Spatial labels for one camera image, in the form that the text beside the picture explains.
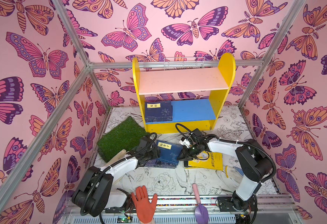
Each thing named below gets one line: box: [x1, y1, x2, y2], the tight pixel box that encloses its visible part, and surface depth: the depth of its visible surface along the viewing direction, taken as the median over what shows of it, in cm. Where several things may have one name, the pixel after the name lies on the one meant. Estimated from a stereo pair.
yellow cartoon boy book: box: [184, 150, 224, 171], surface depth 87 cm
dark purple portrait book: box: [143, 159, 179, 169], surface depth 87 cm
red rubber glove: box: [131, 185, 158, 224], surface depth 75 cm
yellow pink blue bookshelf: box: [132, 53, 236, 134], surface depth 94 cm
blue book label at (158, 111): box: [144, 100, 173, 123], surface depth 94 cm
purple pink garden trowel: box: [192, 182, 209, 224], surface depth 71 cm
